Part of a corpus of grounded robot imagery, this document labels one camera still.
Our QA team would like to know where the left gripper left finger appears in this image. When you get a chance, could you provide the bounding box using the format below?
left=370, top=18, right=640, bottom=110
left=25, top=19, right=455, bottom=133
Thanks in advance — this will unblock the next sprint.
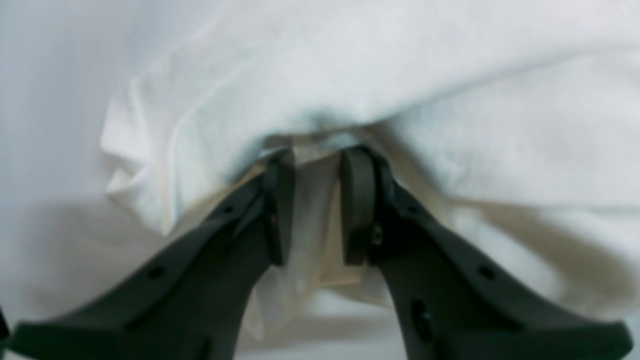
left=7, top=150, right=295, bottom=360

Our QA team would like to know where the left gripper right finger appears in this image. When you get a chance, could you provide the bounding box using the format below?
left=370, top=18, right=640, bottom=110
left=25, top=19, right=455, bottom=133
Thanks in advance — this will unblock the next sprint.
left=340, top=146, right=634, bottom=360

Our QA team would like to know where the white printed t-shirt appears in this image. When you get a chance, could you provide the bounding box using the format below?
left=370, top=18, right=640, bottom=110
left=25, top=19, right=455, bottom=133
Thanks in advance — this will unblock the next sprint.
left=100, top=0, right=639, bottom=339

